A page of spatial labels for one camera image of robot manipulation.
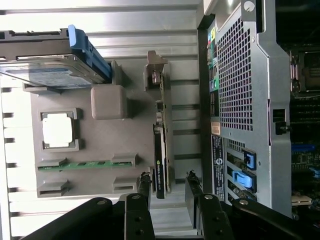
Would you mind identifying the blue card retention clip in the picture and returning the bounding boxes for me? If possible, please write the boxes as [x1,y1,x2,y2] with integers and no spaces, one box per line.
[241,148,257,171]
[232,169,257,194]

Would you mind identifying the green RAM stick bare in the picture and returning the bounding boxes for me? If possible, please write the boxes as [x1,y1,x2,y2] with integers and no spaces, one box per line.
[37,161,133,172]

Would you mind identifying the grey parts rack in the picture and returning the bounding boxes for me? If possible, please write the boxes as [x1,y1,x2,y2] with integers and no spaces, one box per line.
[22,58,176,201]

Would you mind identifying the white power connector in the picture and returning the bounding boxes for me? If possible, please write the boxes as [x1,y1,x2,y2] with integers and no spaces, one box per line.
[291,194,313,206]

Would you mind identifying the green motherboard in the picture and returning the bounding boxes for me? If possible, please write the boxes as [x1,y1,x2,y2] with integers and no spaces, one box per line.
[289,42,320,218]

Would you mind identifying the blue expansion slot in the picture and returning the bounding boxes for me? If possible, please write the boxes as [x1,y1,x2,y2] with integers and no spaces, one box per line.
[291,144,316,152]

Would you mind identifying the silver CPU chip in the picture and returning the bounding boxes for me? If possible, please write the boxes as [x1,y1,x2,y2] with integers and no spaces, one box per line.
[41,112,76,148]

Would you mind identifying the black and grey PC case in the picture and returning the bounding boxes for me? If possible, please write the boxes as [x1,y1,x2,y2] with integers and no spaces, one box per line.
[197,0,320,222]

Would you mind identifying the hard disk in blue carrier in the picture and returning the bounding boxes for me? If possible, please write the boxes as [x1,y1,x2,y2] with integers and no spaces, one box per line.
[0,24,113,94]

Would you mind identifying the metal CPU socket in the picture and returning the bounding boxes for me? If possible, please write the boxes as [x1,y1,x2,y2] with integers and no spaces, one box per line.
[289,49,320,94]

